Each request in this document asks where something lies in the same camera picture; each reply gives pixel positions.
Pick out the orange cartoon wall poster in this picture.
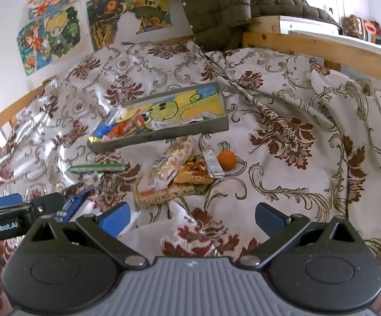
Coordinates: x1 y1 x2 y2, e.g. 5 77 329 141
28 0 83 19

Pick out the grey tray with cartoon print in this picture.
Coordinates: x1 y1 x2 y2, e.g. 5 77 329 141
88 83 230 154

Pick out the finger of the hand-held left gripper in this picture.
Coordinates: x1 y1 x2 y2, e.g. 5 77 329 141
0 194 24 210
29 192 66 215

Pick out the olive puffer jacket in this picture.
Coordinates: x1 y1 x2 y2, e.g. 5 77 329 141
177 0 341 51

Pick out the flat clear granola bar packet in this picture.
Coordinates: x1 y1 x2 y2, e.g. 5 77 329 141
134 183 206 209

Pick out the brown patterned pillow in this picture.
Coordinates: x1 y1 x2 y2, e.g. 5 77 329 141
343 14 381 48

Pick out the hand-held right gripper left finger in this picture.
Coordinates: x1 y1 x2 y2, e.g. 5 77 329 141
24 202 149 269

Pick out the yellow orange snack packet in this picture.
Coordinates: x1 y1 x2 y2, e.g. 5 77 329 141
173 155 215 185

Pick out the clear silver snack wrapper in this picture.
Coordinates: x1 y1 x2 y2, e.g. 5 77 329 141
150 119 193 131

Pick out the orange tangerine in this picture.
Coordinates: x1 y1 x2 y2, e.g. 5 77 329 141
217 150 237 171

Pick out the dark blue snack packet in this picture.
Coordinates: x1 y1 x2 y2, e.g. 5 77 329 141
55 184 90 224

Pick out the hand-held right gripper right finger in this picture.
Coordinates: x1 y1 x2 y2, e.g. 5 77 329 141
238 202 365 269

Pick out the green cartoon wall poster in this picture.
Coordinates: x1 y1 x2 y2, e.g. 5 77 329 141
17 6 82 77

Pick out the orange red snack packet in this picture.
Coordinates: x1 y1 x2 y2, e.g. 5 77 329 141
108 112 149 139

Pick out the wooden bed frame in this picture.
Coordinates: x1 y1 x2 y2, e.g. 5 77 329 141
0 16 381 168

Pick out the floral satin bedspread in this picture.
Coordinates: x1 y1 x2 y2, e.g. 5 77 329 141
0 39 381 267

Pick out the long clear granola bar packet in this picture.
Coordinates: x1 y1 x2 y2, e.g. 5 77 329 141
148 136 196 189

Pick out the bright blue snack packet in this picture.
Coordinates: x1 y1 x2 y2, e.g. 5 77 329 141
92 121 116 138

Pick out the silver snack packet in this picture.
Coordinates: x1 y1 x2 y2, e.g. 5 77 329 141
203 149 224 179

